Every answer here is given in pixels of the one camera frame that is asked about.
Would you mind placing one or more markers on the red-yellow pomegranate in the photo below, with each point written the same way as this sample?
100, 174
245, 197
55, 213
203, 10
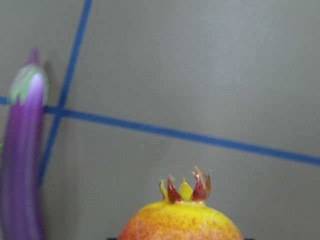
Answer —
182, 214

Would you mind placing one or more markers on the purple eggplant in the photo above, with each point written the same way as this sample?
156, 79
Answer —
21, 216

